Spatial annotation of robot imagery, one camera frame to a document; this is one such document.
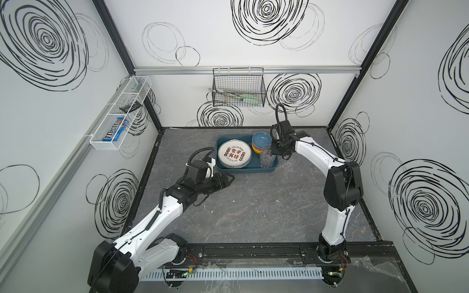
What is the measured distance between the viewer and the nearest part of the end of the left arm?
557 mm

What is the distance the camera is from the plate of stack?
101cm

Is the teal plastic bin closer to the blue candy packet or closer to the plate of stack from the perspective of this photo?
the plate of stack

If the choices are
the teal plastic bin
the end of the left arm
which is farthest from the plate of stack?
the end of the left arm

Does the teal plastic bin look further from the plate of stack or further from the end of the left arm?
the end of the left arm

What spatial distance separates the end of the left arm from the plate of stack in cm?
26
